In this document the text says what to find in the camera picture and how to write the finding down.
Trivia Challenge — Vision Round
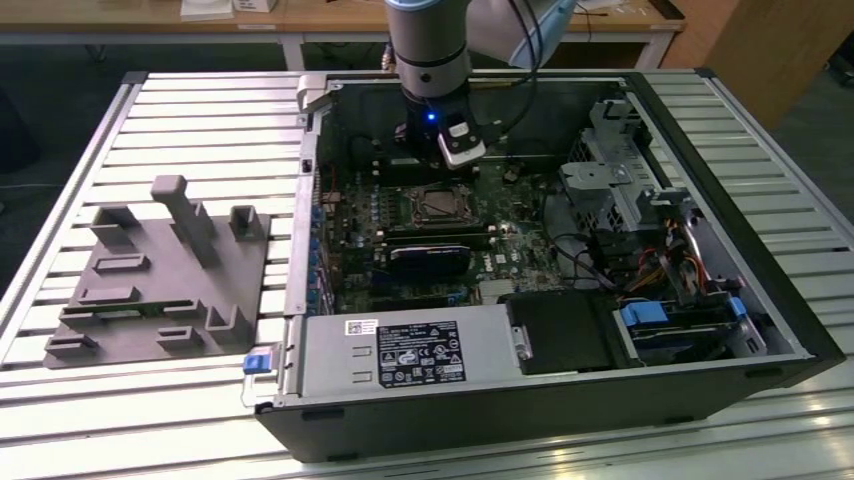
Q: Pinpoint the black RAM slot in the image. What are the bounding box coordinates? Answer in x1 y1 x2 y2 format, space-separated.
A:
386 234 493 247
386 225 493 239

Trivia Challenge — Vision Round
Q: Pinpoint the black hard disk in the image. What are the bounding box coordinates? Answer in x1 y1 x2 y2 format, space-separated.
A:
626 319 742 364

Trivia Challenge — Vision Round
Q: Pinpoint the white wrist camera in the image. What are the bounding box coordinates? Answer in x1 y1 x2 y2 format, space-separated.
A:
437 113 487 169

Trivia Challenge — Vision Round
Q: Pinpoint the green motherboard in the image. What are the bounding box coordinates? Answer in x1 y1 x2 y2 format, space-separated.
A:
312 154 589 316

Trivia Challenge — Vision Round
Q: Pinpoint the black plastic shroud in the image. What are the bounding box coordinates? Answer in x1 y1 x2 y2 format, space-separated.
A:
499 290 622 376

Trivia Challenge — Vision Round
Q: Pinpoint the silver power supply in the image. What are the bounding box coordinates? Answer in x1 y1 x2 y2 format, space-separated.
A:
292 305 535 401

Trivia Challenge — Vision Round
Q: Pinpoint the wooden cabinet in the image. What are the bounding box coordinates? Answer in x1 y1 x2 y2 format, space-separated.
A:
666 0 854 129

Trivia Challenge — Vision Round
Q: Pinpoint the silver square CPU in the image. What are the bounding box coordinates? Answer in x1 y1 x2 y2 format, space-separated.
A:
425 191 467 220

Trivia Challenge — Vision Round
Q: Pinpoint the wooden desk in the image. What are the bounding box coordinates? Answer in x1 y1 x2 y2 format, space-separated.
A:
0 0 686 71

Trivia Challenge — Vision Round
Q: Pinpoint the green RAM stick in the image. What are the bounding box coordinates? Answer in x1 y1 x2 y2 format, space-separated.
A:
92 305 166 317

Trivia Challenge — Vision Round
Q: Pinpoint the blue disk carrier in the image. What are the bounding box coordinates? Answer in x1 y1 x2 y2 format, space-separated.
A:
619 298 669 331

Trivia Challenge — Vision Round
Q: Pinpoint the grey parts rack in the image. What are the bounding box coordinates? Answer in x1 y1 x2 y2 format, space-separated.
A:
40 174 275 370

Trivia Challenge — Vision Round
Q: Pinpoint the black PC case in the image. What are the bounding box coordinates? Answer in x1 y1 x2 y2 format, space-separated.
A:
252 68 848 464

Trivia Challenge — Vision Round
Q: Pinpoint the black graphics card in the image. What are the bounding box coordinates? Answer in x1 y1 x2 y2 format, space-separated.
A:
385 242 473 281

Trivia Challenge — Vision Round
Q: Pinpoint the grey metal drive cage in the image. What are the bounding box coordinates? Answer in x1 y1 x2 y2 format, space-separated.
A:
557 97 702 236

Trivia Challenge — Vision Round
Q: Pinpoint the small silver heatsink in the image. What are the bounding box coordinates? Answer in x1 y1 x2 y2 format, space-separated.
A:
479 279 519 304

